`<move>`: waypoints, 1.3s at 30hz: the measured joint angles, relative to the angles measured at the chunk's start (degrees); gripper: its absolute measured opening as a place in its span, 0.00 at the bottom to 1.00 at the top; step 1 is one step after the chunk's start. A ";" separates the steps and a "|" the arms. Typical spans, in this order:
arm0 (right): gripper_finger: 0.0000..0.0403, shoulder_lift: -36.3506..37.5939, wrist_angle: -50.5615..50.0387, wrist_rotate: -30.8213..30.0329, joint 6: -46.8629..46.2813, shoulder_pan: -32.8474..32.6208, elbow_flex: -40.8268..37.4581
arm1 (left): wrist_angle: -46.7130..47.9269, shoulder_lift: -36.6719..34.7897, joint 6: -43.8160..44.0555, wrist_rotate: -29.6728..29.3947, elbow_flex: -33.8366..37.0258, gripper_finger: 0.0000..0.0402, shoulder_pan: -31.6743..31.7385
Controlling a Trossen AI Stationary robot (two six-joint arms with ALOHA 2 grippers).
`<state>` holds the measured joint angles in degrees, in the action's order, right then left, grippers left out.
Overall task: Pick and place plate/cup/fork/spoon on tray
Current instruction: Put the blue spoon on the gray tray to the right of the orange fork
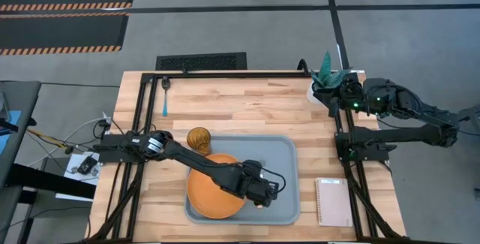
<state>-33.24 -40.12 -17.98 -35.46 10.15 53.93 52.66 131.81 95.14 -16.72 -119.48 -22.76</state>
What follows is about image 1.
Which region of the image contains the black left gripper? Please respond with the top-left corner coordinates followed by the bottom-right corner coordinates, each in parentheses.
top-left (239, 159), bottom-right (281, 209)

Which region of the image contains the black low shelf beam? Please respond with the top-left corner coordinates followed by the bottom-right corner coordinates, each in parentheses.
top-left (5, 162), bottom-right (98, 200)

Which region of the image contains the black handheld controller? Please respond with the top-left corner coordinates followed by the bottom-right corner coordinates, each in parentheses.
top-left (76, 155), bottom-right (99, 176)

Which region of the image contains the white paper sheet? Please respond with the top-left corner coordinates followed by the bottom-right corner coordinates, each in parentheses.
top-left (55, 152), bottom-right (101, 202)

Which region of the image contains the green plant in white pot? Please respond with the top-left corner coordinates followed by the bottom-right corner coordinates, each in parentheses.
top-left (306, 50), bottom-right (353, 106)

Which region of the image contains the grey rectangular tray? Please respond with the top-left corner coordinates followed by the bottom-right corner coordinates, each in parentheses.
top-left (184, 134), bottom-right (302, 226)

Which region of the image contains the orange round plate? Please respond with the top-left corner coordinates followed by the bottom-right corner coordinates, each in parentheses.
top-left (185, 152), bottom-right (249, 221)

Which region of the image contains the black aluminium table frame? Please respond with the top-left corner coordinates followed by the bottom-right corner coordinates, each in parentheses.
top-left (85, 70), bottom-right (413, 244)

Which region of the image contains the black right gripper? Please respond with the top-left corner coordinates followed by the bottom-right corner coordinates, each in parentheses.
top-left (313, 73), bottom-right (364, 119)

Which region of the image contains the grey side desk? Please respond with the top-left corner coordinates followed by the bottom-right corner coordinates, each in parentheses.
top-left (0, 80), bottom-right (42, 244)

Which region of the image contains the spoon with teal handle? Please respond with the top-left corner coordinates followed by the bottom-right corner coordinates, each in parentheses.
top-left (161, 77), bottom-right (172, 118)

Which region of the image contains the black floor grate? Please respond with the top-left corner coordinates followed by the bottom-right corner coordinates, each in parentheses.
top-left (155, 52), bottom-right (248, 71)

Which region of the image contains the yellow cable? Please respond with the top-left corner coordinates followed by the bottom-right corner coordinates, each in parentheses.
top-left (26, 128), bottom-right (68, 150)

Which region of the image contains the pink spiral notebook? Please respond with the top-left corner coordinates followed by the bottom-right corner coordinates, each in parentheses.
top-left (314, 177), bottom-right (355, 227)

